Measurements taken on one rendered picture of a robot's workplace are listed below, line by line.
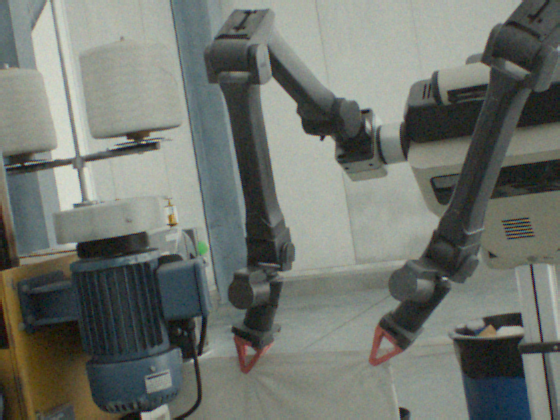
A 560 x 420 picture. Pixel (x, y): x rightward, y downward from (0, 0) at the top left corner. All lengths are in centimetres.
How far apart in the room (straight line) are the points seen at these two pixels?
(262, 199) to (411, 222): 836
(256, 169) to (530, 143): 59
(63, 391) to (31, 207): 622
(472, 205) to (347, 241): 873
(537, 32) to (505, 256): 81
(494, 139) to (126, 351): 67
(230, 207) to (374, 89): 200
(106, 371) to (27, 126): 50
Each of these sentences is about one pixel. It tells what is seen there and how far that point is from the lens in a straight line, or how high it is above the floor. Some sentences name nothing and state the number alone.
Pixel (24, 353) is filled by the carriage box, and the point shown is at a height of 120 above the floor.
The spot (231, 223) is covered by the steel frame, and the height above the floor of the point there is 89.
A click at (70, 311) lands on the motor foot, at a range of 161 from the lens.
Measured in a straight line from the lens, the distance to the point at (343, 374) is 181.
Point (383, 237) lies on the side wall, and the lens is 1022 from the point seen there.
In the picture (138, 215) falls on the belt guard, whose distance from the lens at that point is 154.
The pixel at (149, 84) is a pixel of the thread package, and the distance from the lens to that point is 167.
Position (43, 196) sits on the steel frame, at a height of 148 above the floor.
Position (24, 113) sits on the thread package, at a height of 160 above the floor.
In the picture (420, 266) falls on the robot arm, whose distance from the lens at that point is 165.
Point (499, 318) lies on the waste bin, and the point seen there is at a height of 63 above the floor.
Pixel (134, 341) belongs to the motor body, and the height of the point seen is 120.
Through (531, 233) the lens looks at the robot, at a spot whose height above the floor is 120.
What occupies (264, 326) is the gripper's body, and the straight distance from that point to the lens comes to 186.
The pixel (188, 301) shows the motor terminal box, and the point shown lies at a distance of 156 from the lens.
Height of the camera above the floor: 143
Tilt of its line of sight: 3 degrees down
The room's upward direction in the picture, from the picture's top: 9 degrees counter-clockwise
